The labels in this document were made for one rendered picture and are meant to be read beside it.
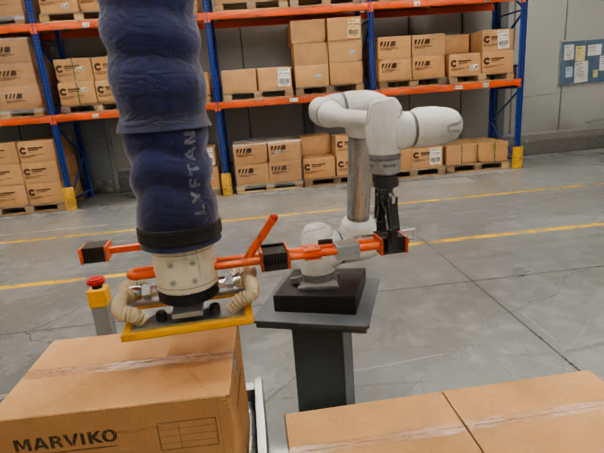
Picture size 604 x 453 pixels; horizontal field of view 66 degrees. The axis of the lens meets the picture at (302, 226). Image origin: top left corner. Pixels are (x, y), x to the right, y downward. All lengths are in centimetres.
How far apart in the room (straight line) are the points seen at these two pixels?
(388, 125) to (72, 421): 111
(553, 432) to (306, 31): 748
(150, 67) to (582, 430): 168
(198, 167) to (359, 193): 95
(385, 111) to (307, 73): 714
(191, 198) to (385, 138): 54
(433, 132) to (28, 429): 130
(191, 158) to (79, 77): 768
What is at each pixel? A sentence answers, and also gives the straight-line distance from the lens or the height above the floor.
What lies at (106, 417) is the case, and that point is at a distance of 135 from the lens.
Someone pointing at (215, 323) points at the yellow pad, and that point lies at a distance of 126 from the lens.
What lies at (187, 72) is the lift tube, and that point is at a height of 173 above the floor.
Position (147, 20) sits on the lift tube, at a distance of 118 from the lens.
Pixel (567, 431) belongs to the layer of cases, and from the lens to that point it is 187.
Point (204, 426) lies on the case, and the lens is 133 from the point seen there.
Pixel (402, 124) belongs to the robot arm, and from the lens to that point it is 133.
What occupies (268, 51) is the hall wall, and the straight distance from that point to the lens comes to 971.
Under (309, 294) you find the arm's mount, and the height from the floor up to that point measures 83.
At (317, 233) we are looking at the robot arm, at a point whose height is 107.
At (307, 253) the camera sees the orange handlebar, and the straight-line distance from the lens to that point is 134.
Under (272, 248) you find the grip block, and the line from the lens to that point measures 137.
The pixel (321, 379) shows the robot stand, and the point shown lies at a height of 39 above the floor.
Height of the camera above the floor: 166
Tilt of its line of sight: 16 degrees down
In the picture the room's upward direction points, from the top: 4 degrees counter-clockwise
